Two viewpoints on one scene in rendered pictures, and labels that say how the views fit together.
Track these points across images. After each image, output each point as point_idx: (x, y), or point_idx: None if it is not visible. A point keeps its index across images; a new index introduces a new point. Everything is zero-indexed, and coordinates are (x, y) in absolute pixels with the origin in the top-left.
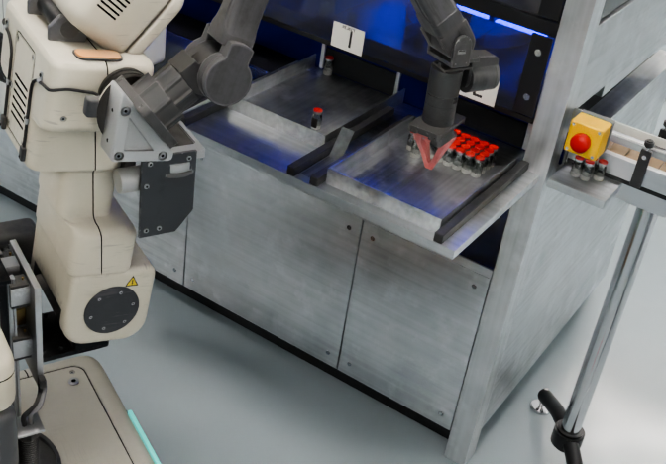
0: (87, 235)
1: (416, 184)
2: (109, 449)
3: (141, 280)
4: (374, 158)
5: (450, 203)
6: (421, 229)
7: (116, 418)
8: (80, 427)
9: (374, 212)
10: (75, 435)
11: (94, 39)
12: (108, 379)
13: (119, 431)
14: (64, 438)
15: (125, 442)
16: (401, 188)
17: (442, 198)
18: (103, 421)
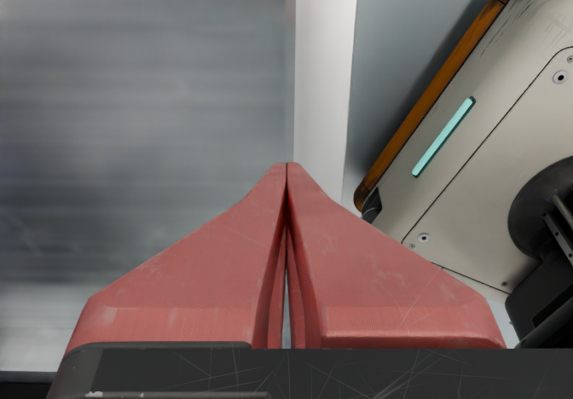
0: None
1: (48, 164)
2: (494, 153)
3: None
4: (50, 317)
5: None
6: None
7: (447, 176)
8: (480, 192)
9: (334, 178)
10: (493, 188)
11: None
12: (388, 216)
13: (464, 162)
14: (502, 193)
15: (475, 147)
16: (121, 186)
17: (31, 44)
18: (459, 182)
